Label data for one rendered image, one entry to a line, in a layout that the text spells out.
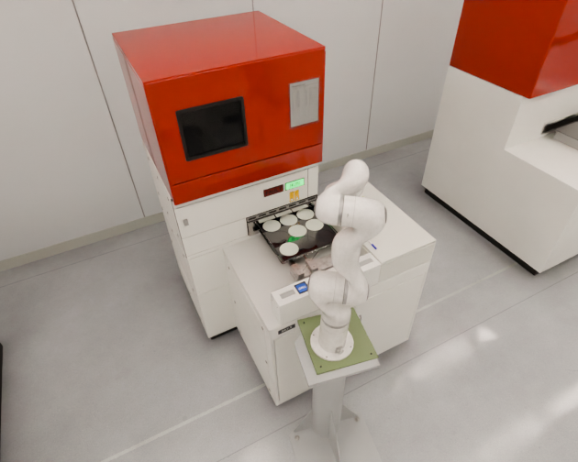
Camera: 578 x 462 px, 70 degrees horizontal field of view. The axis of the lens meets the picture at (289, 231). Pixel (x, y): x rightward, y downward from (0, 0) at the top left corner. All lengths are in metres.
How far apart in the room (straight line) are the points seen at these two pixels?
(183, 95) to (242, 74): 0.26
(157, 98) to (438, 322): 2.32
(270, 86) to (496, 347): 2.22
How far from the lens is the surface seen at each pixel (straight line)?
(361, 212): 1.27
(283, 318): 1.92
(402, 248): 2.14
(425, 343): 2.99
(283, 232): 2.27
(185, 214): 2.12
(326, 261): 2.14
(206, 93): 1.81
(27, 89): 3.35
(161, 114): 1.79
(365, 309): 2.25
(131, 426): 2.79
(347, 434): 2.59
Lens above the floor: 2.40
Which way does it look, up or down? 41 degrees down
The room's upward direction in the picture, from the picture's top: 2 degrees counter-clockwise
